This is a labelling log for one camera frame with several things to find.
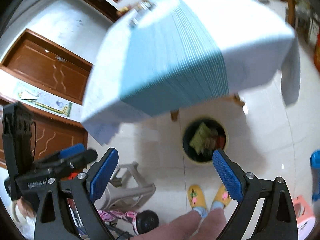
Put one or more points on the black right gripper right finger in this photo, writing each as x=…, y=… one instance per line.
x=277, y=218

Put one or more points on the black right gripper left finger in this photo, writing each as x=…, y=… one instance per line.
x=54, y=219

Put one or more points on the green gold foil bag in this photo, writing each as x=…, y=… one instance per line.
x=204, y=140

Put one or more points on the yellow rim trash bin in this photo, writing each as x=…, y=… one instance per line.
x=189, y=131

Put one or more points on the pink plastic stool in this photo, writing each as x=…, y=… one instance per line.
x=304, y=215

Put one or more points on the blue plastic stool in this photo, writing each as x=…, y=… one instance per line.
x=314, y=164

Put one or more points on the grey plastic stool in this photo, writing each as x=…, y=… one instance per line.
x=127, y=190

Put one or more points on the left yellow slipper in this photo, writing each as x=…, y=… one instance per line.
x=196, y=197

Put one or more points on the brown wooden cabinet door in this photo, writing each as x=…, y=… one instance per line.
x=46, y=65

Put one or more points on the wooden table leg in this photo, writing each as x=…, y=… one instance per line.
x=174, y=115

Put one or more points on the white teal patterned tablecloth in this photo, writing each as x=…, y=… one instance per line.
x=182, y=52

